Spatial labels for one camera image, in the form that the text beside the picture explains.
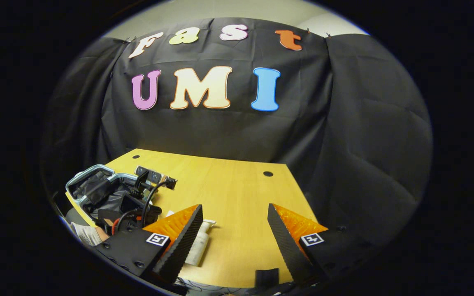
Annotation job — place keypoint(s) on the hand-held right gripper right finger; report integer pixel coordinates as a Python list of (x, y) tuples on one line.
[(286, 248)]

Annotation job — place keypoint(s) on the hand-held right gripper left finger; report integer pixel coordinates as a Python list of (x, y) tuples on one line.
[(181, 250)]

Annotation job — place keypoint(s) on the white pump bottle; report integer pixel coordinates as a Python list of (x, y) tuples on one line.
[(200, 246)]

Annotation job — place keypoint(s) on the dark box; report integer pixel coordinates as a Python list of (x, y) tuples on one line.
[(266, 278)]

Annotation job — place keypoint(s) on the black backdrop cloth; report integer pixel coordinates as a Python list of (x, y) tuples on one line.
[(364, 123)]

